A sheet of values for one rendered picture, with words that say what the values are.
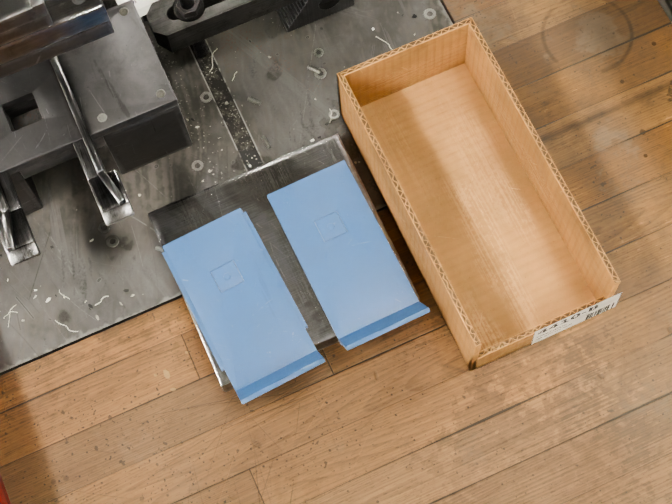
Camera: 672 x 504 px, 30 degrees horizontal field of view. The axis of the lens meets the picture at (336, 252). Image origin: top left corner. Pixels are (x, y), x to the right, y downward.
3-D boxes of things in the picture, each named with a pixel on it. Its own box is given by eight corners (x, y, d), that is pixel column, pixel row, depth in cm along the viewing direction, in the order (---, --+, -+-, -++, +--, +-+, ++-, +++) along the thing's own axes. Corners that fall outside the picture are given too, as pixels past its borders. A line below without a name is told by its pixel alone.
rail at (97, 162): (103, 185, 98) (96, 172, 96) (47, 50, 103) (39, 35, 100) (111, 182, 98) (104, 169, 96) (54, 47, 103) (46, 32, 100)
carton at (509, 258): (469, 374, 99) (475, 347, 92) (340, 117, 107) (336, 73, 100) (613, 309, 100) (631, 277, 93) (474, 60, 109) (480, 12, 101)
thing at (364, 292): (348, 360, 97) (347, 350, 94) (267, 197, 102) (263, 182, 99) (429, 322, 98) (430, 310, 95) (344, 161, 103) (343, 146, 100)
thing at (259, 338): (246, 413, 96) (242, 404, 93) (163, 247, 101) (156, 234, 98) (327, 371, 97) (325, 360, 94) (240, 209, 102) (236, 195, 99)
